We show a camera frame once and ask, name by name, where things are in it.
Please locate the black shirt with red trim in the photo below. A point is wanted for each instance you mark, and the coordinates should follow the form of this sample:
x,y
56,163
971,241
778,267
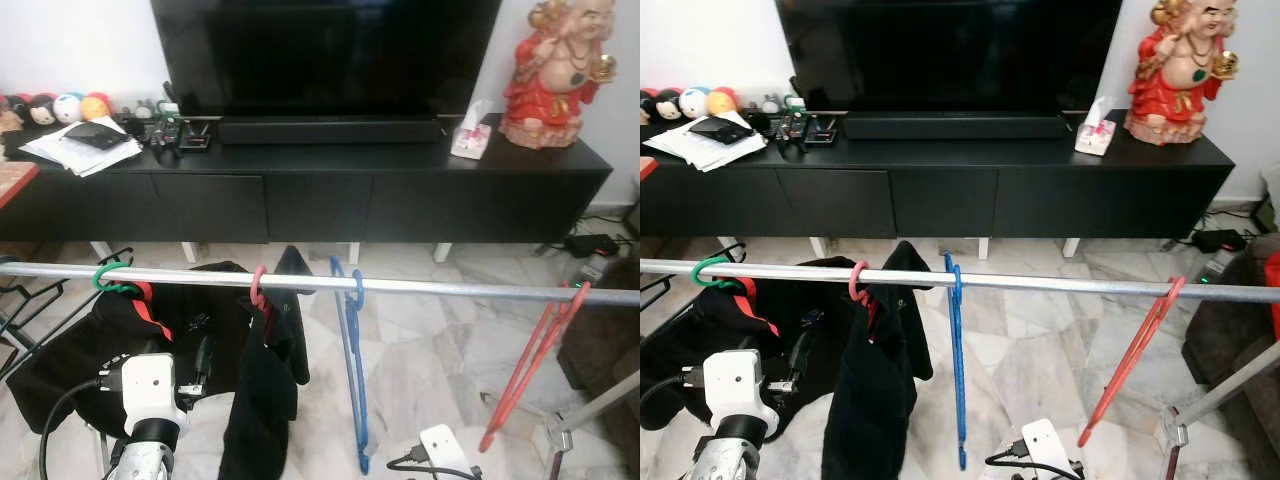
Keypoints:
x,y
720,340
90,340

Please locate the pink hanger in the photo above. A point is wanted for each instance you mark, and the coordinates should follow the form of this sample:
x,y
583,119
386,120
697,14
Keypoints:
x,y
856,288
257,290

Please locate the black shirt with green logo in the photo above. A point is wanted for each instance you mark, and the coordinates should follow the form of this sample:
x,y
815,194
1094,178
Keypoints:
x,y
880,400
260,400

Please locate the black television cabinet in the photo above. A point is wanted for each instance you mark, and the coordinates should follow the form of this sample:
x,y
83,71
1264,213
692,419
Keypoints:
x,y
300,200
930,195

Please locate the grey power strip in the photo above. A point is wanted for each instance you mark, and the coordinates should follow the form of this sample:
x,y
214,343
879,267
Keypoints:
x,y
595,270
1215,268

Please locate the stack of white papers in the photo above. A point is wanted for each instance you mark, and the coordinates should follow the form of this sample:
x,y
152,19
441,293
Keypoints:
x,y
85,158
710,152

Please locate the small electronics board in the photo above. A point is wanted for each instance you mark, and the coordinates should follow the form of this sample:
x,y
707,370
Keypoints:
x,y
192,135
815,130

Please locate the silver metal clothes rack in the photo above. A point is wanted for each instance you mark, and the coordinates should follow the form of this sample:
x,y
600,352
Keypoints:
x,y
1050,283
420,287

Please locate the black power adapter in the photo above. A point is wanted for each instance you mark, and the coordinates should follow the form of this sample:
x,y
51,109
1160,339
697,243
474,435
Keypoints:
x,y
592,244
1218,240

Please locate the black wallet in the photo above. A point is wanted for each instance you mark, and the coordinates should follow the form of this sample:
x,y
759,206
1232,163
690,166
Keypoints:
x,y
95,135
720,130

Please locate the marble pattern folding table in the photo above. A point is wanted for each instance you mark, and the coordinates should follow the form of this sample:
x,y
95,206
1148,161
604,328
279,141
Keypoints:
x,y
12,180
646,168

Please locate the green white mug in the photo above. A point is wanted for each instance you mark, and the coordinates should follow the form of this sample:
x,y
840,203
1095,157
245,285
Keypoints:
x,y
793,100
168,103

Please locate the black soundbar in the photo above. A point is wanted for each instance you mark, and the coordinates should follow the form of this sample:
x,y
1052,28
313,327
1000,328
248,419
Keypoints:
x,y
330,131
955,126

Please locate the orange plush ball toy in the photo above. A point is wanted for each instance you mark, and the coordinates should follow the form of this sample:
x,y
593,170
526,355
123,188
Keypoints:
x,y
95,106
722,101

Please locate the white plush ball toy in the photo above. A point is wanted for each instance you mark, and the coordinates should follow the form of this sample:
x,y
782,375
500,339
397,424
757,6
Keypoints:
x,y
67,108
693,103

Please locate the black plush toy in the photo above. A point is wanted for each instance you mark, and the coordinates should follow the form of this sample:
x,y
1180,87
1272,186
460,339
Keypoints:
x,y
10,112
668,104
42,108
647,108

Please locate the black flat television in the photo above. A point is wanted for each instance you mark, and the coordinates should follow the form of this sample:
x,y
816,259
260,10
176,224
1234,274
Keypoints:
x,y
320,60
950,55

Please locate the white pink tissue pack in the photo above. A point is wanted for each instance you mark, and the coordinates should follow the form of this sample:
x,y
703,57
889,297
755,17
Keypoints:
x,y
1095,130
470,135

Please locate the red laughing Buddha statue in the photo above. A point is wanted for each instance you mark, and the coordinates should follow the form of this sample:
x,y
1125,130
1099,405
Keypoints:
x,y
545,90
1170,85

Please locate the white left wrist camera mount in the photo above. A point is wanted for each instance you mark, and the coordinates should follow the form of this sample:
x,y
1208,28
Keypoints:
x,y
740,385
150,385

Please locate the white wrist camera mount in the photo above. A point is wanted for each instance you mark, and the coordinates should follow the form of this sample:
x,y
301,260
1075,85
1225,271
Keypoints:
x,y
740,385
150,385
1045,445
445,450

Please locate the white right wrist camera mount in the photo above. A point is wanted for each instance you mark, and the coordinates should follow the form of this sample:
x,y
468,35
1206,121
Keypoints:
x,y
445,450
1045,445

